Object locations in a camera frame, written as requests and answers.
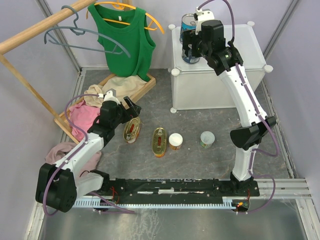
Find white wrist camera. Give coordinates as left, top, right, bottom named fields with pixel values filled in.
left=194, top=8, right=215, bottom=35
left=98, top=88, right=120, bottom=105

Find oval sardine tin centre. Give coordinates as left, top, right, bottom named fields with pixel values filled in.
left=151, top=127, right=167, bottom=158

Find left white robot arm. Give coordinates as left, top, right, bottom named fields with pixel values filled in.
left=35, top=96, right=142, bottom=216

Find oval sardine tin left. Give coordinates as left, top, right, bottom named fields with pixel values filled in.
left=123, top=117, right=141, bottom=144

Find orange clothes hanger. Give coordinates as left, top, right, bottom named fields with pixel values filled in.
left=94, top=0, right=165, bottom=35

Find blue soup can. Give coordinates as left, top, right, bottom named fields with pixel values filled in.
left=179, top=13, right=198, bottom=44

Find white plastic cube cabinet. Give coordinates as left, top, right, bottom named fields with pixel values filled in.
left=169, top=23, right=273, bottom=110

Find pink cloth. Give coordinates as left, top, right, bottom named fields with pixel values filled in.
left=69, top=100, right=100, bottom=142

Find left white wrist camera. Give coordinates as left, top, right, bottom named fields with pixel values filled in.
left=98, top=88, right=120, bottom=105

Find mauve cloth on floor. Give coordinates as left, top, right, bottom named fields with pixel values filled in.
left=45, top=142, right=102, bottom=178

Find wooden tray base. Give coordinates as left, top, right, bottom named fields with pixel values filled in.
left=54, top=74, right=156, bottom=144

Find green tank top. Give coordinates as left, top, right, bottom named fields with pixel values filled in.
left=87, top=4, right=156, bottom=82

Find wooden clothes rack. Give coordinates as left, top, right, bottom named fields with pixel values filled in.
left=0, top=0, right=133, bottom=118

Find small cup white lid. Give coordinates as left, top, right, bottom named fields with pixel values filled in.
left=168, top=133, right=183, bottom=150

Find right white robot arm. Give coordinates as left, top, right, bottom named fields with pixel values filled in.
left=182, top=20, right=276, bottom=196

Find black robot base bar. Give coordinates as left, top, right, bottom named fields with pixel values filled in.
left=94, top=176, right=260, bottom=204

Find beige cloth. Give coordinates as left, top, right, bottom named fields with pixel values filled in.
left=84, top=75, right=147, bottom=102

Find dark blue tin can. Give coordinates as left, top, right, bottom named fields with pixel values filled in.
left=181, top=49, right=200, bottom=65

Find white slotted cable duct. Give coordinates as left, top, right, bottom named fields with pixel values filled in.
left=73, top=196, right=236, bottom=210

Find oval sardine tin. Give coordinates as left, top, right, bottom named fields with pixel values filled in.
left=151, top=127, right=167, bottom=158
left=123, top=117, right=141, bottom=144

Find grey clothes hanger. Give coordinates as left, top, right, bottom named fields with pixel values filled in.
left=43, top=5, right=131, bottom=58

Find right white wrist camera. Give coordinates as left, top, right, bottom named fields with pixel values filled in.
left=194, top=8, right=215, bottom=35

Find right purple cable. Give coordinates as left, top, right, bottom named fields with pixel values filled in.
left=196, top=0, right=281, bottom=215

